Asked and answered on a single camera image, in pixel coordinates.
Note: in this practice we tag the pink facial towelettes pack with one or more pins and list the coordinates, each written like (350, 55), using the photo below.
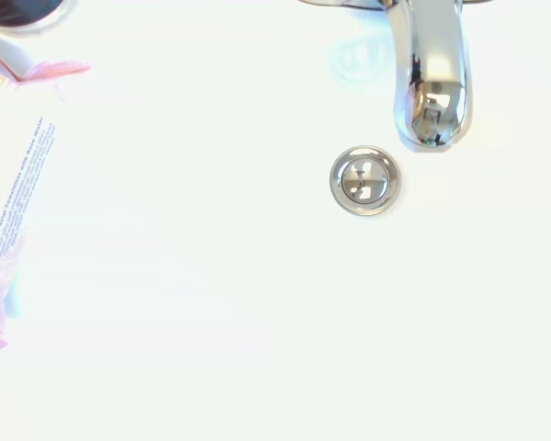
(14, 184)

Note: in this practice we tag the chrome faucet spout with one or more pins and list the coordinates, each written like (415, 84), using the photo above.
(429, 69)

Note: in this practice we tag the white sink basin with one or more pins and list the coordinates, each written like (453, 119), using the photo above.
(239, 285)

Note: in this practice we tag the chrome sink drain stopper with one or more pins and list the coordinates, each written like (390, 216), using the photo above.
(365, 180)

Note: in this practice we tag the dark round container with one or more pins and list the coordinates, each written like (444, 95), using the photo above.
(18, 11)

